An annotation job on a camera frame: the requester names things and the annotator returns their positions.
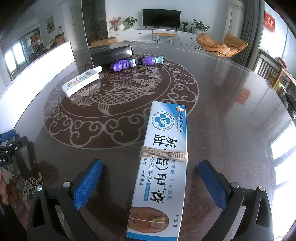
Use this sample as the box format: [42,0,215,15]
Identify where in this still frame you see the framed wall painting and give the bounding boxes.
[46,15,55,34]

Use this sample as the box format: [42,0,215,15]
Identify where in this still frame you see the person's left hand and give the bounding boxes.
[1,168,9,205]

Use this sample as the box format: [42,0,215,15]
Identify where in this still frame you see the white sorting bin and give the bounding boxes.
[1,41,75,133]

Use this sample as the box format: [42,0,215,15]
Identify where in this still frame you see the white standing air conditioner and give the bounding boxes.
[222,0,245,39]

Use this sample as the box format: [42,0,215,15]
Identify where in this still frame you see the blue white nail cream box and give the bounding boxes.
[126,101,188,240]

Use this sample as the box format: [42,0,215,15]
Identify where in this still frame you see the green potted plant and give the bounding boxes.
[191,19,211,35]
[123,16,138,29]

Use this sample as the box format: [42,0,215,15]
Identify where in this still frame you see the purple toy figure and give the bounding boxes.
[110,58,137,72]

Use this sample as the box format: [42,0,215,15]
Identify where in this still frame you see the dark wooden chair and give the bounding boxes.
[253,50,295,95]

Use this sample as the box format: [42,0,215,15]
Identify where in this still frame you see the white ointment tube box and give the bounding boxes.
[62,66,102,98]

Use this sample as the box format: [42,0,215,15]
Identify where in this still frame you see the red wall hanging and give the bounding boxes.
[264,11,275,32]

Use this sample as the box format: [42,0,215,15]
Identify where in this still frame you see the flat screen television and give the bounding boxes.
[142,9,181,28]

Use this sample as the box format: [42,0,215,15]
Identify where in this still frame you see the orange lounge chair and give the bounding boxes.
[196,33,248,57]

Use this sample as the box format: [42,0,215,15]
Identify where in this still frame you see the purple teal toy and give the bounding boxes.
[141,56,164,65]

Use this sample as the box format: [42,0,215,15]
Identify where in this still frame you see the cardboard box on floor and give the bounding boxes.
[91,37,117,47]

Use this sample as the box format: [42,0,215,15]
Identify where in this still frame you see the green potted plant left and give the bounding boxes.
[123,16,138,29]

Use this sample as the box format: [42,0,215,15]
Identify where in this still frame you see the dark display cabinet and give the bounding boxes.
[81,0,108,46]

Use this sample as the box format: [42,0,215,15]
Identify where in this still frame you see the grey curtain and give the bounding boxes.
[233,0,264,70]

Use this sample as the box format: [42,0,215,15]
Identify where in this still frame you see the black rectangular box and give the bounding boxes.
[91,45,133,67]

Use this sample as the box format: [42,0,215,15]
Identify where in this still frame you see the red flower vase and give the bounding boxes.
[109,16,125,31]

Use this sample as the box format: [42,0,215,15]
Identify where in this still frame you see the wooden bench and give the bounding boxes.
[152,33,177,45]

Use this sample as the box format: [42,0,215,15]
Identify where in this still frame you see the white tv cabinet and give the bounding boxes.
[108,28,199,47]

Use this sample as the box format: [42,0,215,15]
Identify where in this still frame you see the green potted plant right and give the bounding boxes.
[191,19,211,35]

